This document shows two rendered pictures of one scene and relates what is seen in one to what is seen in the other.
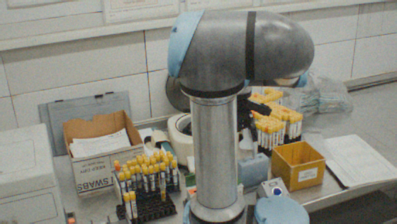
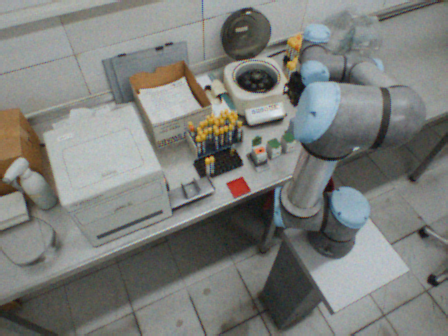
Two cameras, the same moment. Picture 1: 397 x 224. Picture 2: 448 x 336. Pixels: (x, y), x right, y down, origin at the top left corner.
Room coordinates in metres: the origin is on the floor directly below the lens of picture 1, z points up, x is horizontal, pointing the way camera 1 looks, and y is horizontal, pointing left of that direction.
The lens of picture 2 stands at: (0.26, 0.24, 2.00)
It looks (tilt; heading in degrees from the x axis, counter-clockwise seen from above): 56 degrees down; 353
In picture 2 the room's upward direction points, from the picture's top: 2 degrees clockwise
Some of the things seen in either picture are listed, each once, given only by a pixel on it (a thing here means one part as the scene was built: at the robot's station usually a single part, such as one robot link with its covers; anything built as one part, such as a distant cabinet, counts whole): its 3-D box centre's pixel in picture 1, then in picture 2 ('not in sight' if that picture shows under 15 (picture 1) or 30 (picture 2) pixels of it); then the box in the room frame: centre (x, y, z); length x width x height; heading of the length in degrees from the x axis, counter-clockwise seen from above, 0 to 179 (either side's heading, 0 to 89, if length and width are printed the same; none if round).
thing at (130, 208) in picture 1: (144, 198); (218, 156); (1.03, 0.17, 0.93); 0.17 x 0.09 x 0.11; 112
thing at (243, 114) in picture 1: (237, 109); (301, 85); (1.14, -0.12, 1.17); 0.09 x 0.08 x 0.12; 113
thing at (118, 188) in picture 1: (147, 181); (215, 136); (1.14, 0.17, 0.91); 0.20 x 0.10 x 0.07; 111
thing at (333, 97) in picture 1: (332, 91); (365, 28); (1.75, -0.62, 0.94); 0.20 x 0.17 x 0.14; 83
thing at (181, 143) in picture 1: (203, 140); (256, 89); (1.36, -0.02, 0.94); 0.30 x 0.24 x 0.12; 12
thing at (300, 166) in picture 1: (297, 165); not in sight; (1.19, -0.33, 0.92); 0.13 x 0.13 x 0.10; 18
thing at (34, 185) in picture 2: not in sight; (31, 186); (0.90, 0.79, 1.00); 0.09 x 0.08 x 0.24; 21
